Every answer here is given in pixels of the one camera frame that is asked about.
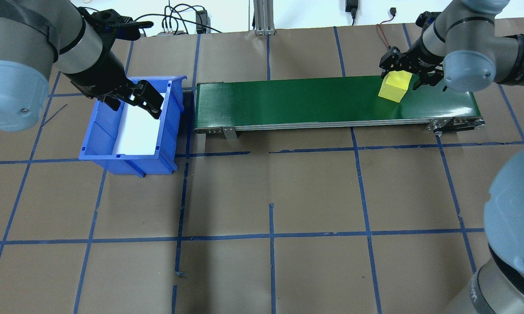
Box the yellow foam cube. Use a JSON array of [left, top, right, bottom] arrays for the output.
[[378, 71, 413, 103]]

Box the white foam pad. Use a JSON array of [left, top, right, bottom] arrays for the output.
[[114, 92, 167, 157]]

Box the blue plastic storage bin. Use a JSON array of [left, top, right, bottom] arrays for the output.
[[78, 75, 188, 178]]

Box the black power adapter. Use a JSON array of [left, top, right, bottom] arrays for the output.
[[345, 0, 359, 24]]

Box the white side bench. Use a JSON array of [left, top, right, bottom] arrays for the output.
[[127, 0, 454, 34]]

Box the green conveyor belt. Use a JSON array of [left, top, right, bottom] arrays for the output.
[[193, 70, 486, 141]]

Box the red and black wire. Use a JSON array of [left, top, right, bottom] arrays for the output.
[[376, 17, 405, 66]]

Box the black looping cable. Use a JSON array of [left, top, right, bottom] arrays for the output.
[[153, 2, 223, 34]]

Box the aluminium extrusion post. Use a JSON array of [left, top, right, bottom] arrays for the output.
[[253, 0, 276, 35]]

